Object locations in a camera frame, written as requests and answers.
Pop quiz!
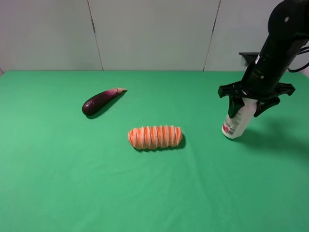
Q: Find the white milk bottle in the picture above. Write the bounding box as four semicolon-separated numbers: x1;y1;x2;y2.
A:
222;98;257;139

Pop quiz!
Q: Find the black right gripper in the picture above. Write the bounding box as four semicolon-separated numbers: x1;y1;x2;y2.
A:
218;82;295;118

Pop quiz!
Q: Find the purple eggplant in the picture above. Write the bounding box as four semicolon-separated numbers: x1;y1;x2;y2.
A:
82;87;127;116

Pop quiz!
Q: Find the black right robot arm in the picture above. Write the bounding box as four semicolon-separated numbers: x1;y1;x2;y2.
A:
218;0;309;118

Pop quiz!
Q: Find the orange striped bread loaf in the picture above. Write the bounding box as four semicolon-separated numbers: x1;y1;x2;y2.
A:
127;125;183;150

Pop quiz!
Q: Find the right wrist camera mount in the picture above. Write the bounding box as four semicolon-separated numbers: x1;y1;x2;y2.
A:
239;52;259;67

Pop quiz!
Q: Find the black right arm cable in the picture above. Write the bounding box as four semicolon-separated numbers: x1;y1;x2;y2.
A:
287;44;309;73

